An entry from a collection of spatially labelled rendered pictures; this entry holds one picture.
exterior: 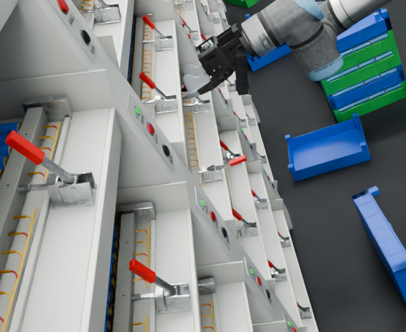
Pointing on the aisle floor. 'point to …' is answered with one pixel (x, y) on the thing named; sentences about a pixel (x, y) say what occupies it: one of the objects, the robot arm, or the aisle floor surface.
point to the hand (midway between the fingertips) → (185, 93)
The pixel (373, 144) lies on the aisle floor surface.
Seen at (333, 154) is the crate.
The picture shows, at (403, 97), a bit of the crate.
